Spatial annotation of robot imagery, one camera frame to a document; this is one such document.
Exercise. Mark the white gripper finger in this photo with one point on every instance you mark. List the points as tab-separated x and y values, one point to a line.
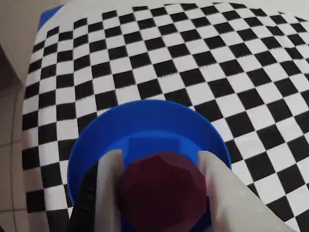
229	200

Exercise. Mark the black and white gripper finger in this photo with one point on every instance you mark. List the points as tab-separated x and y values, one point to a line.
106	193

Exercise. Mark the pink ball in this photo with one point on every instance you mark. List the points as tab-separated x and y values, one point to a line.
161	188

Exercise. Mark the blue round box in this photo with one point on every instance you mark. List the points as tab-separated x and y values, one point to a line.
149	120

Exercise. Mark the black white checkered mat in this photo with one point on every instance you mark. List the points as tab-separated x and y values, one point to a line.
193	60

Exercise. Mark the blue tape strip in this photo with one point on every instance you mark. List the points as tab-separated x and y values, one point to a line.
49	17

